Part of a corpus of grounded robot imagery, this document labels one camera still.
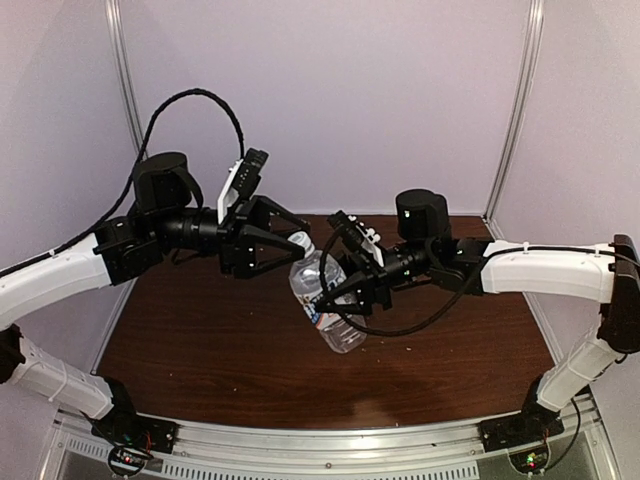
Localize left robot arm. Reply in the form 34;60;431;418
1;149;310;444

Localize right aluminium frame post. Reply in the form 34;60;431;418
483;0;545;225

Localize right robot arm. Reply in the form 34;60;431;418
315;189;639;442

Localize front aluminium rail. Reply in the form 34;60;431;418
35;394;622;479

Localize left aluminium frame post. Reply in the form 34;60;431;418
104;0;144;152

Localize aluminium frame post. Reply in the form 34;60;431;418
483;0;545;225
104;0;144;152

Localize black braided cable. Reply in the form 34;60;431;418
0;88;247;276
319;232;621;337

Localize left black braided cable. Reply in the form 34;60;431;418
0;88;247;276

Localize white water bottle cap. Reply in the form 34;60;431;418
288;231;316;258

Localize clear water bottle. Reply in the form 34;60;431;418
288;232;368;355

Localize left circuit board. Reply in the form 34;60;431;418
107;446;150;476

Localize circuit board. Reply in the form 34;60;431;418
107;446;150;476
509;446;550;475

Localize right black braided cable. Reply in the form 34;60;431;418
319;232;621;337

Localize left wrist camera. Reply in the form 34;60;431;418
216;148;269;225

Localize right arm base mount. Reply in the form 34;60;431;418
478;376;565;452

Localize right circuit board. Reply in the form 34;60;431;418
509;446;550;475

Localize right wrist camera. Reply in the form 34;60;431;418
348;215;384;267

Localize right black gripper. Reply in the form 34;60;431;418
306;240;435;315

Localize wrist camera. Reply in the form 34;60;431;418
216;148;269;225
348;215;384;267

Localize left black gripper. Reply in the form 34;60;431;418
151;193;310;278

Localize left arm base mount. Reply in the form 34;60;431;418
90;377;178;454

